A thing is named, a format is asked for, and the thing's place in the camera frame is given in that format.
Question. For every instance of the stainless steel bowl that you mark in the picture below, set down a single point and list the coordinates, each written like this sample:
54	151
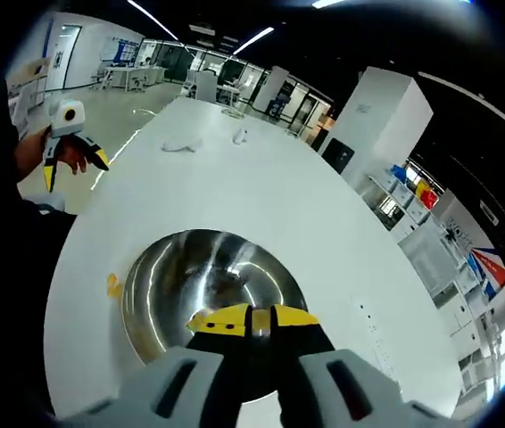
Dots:
181	276

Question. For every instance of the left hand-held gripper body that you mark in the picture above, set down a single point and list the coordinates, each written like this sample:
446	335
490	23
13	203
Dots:
66	122

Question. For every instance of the red blue wall banner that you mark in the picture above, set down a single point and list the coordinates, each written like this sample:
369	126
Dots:
491	272

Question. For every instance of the small white rounded object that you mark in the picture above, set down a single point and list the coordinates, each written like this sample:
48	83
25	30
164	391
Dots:
240	136

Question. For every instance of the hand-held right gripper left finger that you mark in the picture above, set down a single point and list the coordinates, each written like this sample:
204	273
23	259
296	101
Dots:
145	392

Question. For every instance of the red storage bin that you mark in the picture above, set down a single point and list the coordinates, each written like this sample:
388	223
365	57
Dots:
430	198

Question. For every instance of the narrow white pillar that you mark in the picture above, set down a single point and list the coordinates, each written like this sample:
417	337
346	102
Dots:
271	89

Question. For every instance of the white table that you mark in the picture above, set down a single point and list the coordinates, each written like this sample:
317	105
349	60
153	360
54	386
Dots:
257	187

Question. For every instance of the blue storage bin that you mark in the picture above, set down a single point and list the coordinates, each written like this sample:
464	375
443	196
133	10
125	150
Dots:
398	173

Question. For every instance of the person's left hand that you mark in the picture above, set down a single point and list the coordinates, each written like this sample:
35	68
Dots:
29	153

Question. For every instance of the ceiling strip light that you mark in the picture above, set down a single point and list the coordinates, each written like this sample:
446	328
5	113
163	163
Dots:
254	41
152	18
328	2

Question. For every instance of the person in dark shirt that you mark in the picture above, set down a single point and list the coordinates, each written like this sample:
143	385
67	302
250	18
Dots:
29	236

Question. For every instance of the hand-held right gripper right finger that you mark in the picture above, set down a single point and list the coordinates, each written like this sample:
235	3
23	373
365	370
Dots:
368	392

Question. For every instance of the white background desk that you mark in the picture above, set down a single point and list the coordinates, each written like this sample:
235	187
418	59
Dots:
132	73

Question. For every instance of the ceiling air vent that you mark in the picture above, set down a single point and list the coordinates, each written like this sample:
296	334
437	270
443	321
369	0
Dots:
202	29

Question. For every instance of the large white square pillar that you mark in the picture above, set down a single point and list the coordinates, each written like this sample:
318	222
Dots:
377	125

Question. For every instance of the white office chair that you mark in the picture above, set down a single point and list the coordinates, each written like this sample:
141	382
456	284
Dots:
205	84

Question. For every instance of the black panel on pillar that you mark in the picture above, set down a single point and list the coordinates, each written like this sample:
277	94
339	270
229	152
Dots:
338	156

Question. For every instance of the white shelf unit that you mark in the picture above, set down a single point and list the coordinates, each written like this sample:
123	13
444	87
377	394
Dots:
449	276

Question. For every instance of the crumpled white cloth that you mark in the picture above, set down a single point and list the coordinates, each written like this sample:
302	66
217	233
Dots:
181	144

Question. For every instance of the pile of yellow QQ candies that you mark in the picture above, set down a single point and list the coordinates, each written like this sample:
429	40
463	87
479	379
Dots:
114	289

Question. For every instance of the white ribbed box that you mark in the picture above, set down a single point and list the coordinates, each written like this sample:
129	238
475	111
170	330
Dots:
428	258

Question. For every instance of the blue wall notice board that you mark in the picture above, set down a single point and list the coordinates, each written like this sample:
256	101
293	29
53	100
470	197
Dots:
121	50

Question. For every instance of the translucent yellow QQ candy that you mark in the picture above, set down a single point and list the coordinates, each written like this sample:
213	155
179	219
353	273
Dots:
262	320

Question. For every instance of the yellow storage bin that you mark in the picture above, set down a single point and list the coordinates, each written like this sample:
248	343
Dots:
419	188

